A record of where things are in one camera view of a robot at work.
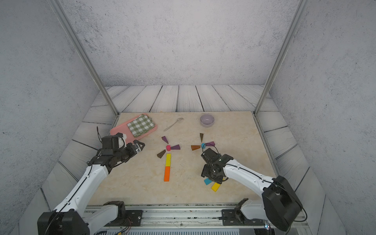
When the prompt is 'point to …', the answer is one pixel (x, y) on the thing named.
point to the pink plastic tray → (124, 129)
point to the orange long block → (167, 174)
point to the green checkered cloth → (142, 125)
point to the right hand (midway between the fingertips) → (207, 176)
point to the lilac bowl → (207, 120)
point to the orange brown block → (195, 147)
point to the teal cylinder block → (203, 145)
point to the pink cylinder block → (168, 147)
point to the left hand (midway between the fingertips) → (141, 147)
